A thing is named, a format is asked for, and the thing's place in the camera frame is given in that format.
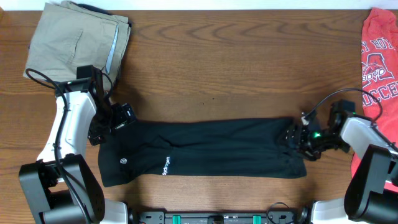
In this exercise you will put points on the black polo shirt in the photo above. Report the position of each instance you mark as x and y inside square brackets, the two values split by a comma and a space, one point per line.
[236, 147]

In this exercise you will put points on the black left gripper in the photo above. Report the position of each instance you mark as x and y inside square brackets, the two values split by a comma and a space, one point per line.
[124, 117]

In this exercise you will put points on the red printed t-shirt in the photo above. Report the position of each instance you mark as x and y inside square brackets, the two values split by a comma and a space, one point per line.
[379, 69]

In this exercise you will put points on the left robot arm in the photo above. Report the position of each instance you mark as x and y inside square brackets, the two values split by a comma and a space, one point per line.
[59, 186]

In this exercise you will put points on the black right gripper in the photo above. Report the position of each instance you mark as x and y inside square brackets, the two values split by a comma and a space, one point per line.
[303, 130]

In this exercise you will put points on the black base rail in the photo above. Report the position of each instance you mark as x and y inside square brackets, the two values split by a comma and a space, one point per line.
[277, 216]

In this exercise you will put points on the folded khaki pants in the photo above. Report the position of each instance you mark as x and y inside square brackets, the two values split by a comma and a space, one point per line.
[71, 43]

